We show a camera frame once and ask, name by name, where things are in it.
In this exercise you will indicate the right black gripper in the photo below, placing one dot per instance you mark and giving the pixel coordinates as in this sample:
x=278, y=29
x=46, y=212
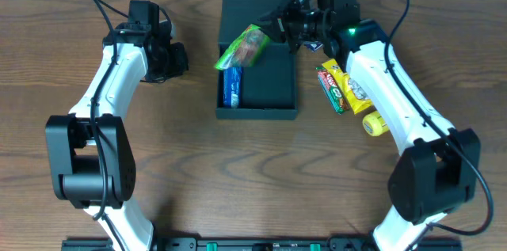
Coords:
x=291, y=21

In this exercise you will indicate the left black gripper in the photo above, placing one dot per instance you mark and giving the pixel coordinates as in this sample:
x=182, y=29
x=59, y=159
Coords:
x=174, y=61

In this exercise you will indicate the green Haribo gummy bag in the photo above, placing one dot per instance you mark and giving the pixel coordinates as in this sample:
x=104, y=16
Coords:
x=244, y=50

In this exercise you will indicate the black gift box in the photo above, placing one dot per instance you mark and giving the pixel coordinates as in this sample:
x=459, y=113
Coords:
x=268, y=89

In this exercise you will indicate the blue Oreo cookie pack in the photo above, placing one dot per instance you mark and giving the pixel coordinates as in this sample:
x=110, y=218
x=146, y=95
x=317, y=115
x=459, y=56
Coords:
x=232, y=80

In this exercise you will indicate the yellow sunflower seed bag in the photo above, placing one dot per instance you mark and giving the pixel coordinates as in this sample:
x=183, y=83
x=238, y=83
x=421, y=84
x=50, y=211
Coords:
x=355, y=96

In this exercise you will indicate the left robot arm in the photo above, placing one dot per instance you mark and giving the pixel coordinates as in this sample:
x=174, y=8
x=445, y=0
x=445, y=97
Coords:
x=91, y=160

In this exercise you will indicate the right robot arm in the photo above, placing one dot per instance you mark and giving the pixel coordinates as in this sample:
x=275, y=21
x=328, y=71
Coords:
x=437, y=168

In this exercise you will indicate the dark blue Dairy Milk bar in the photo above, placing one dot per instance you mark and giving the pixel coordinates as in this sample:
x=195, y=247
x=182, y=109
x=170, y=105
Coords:
x=312, y=45

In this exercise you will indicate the red green KitKat bar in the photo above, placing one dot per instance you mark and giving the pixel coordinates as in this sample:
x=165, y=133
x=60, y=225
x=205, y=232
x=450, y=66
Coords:
x=331, y=90

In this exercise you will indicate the yellow plastic candy canister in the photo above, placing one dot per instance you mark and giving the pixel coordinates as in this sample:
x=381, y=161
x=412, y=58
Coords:
x=374, y=124

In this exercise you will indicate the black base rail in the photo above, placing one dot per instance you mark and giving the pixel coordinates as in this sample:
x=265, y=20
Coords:
x=193, y=244

